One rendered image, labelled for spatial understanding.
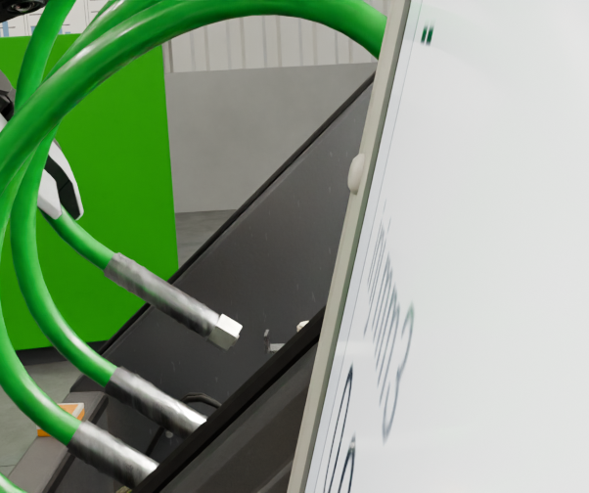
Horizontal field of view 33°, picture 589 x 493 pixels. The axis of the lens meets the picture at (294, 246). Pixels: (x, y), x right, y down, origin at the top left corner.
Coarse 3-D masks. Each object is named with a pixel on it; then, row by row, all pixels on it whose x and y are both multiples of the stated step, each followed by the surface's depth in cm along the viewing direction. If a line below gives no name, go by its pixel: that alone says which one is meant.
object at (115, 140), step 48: (0, 48) 369; (96, 96) 380; (144, 96) 384; (96, 144) 384; (144, 144) 388; (96, 192) 387; (144, 192) 392; (48, 240) 387; (96, 240) 391; (144, 240) 396; (0, 288) 387; (48, 288) 391; (96, 288) 395; (96, 336) 399
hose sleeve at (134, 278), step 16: (112, 272) 64; (128, 272) 64; (144, 272) 64; (128, 288) 64; (144, 288) 64; (160, 288) 64; (176, 288) 65; (160, 304) 64; (176, 304) 64; (192, 304) 64; (176, 320) 64; (192, 320) 64; (208, 320) 64
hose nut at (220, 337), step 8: (224, 320) 64; (232, 320) 65; (216, 328) 64; (224, 328) 64; (232, 328) 64; (240, 328) 64; (208, 336) 64; (216, 336) 64; (224, 336) 64; (232, 336) 64; (216, 344) 64; (224, 344) 64; (232, 344) 65
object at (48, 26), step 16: (64, 0) 60; (48, 16) 60; (64, 16) 61; (32, 32) 61; (48, 32) 61; (32, 48) 61; (48, 48) 61; (32, 64) 61; (32, 80) 61; (16, 96) 62; (64, 208) 64; (64, 224) 63; (64, 240) 64; (80, 240) 63; (96, 256) 64; (112, 256) 64
